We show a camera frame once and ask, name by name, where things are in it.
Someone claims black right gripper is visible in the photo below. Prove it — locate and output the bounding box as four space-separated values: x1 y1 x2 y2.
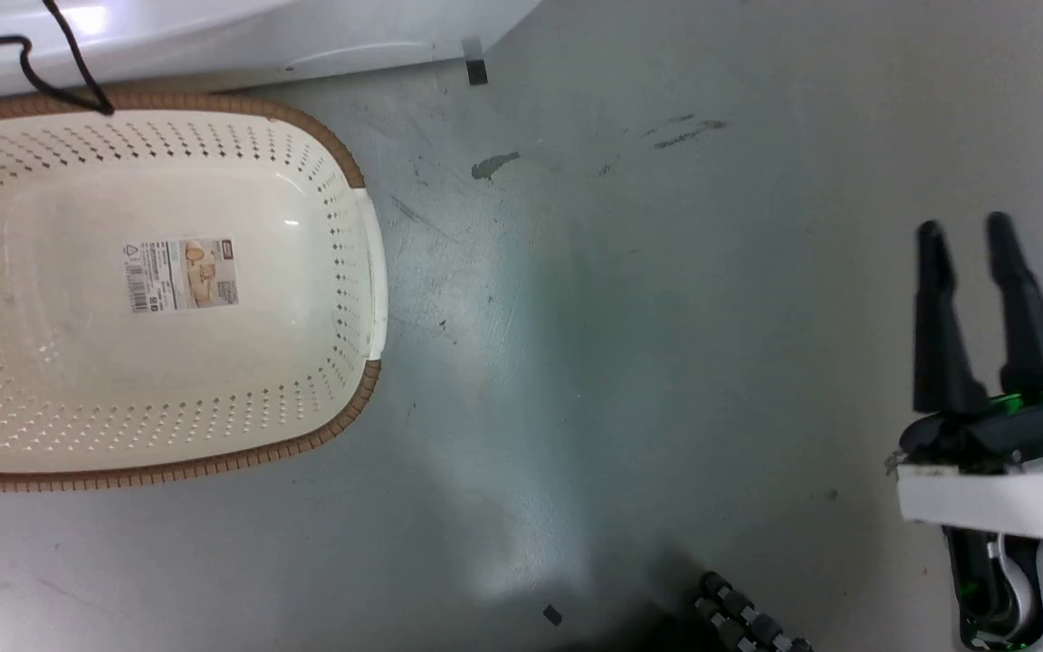
885 212 1043 542

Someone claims white washing machine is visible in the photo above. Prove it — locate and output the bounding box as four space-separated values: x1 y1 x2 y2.
0 0 543 105

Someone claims cream perforated laundry basket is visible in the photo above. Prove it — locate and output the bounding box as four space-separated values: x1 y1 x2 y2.
0 89 388 493

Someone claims paper product label sticker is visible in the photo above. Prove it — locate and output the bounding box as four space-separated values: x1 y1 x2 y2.
121 237 241 315

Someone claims thin black cable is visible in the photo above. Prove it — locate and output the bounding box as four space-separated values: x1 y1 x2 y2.
0 0 116 117

